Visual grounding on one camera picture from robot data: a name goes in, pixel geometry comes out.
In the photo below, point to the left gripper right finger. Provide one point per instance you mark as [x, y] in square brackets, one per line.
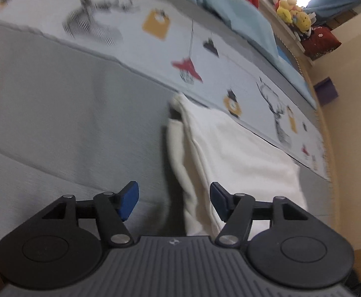
[222, 201]

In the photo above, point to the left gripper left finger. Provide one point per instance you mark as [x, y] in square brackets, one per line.
[126, 199]

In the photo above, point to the white small garment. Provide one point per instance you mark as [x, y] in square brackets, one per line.
[205, 146]

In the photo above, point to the printed grey bed sheet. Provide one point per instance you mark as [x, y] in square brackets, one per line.
[86, 88]

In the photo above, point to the purple box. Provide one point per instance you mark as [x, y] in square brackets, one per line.
[326, 91]

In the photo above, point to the light blue blanket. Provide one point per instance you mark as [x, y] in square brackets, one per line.
[246, 20]

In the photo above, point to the dark red cushion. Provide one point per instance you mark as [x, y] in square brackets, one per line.
[320, 42]

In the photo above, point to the yellow plush toys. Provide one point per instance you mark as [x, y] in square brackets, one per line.
[293, 15]

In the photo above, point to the wooden bed frame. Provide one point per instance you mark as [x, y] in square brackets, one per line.
[335, 219]

